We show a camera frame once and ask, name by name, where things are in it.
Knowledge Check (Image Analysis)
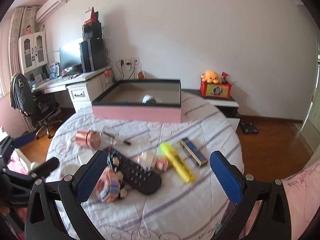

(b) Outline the white air conditioner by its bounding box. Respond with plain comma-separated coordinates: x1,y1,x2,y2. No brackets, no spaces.
36,0,67,23

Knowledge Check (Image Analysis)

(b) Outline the clear glass bottle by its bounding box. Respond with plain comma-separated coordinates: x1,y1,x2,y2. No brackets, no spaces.
101,132,131,146

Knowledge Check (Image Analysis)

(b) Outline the striped white bedsheet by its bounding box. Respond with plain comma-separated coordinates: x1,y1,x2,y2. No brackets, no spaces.
47,93,244,239

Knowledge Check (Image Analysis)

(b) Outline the orange snack bag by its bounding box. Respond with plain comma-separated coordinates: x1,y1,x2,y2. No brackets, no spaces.
137,70,145,80

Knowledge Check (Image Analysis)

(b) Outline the pink storage box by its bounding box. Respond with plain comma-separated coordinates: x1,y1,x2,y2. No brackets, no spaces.
92,79,182,123

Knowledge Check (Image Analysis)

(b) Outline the black speaker box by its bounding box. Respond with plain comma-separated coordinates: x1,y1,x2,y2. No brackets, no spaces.
82,22,102,41

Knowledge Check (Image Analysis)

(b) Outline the computer monitor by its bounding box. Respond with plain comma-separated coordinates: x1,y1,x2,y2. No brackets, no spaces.
59,38,83,71

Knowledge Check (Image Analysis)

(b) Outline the black remote control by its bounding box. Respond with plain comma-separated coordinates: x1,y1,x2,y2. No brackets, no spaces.
103,147,162,195

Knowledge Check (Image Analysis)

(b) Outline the blue gold rectangular case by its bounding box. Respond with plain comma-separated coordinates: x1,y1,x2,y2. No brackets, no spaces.
180,137,208,167

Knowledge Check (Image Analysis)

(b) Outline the black floor scale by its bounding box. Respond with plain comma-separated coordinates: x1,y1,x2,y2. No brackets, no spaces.
239,121,259,134

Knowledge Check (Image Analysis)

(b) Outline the pink pillow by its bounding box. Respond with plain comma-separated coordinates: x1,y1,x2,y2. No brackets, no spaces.
230,161,319,239

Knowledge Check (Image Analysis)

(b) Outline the white cup-shaped device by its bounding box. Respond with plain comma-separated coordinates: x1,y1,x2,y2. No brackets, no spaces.
142,94,161,105

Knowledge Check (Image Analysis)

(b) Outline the orange cap bottle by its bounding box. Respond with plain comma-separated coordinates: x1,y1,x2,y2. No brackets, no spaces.
104,69,113,87

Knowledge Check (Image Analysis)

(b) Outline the orange octopus plush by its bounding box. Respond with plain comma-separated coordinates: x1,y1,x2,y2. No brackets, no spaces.
201,70,220,84

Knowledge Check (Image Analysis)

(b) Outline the yellow highlighter marker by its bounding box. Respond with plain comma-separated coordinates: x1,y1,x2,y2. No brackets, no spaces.
160,142,196,184

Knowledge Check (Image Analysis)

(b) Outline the white glass door cabinet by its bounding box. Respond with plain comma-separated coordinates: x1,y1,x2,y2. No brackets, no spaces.
18,31,48,74

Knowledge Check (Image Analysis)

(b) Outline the black office chair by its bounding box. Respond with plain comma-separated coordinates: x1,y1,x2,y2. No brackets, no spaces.
9,73,62,139

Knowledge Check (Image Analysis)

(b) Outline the white desk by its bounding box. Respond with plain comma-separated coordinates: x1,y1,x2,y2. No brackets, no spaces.
31,66,113,112

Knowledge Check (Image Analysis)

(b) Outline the red toy box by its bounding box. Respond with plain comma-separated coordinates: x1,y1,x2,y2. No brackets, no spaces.
200,81,232,99

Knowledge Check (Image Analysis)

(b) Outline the black computer tower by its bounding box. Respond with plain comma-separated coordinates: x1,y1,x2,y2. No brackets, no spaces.
80,38,107,73

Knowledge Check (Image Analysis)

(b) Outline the pink block figure toy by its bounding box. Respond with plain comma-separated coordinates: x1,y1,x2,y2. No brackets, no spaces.
96,167,127,203

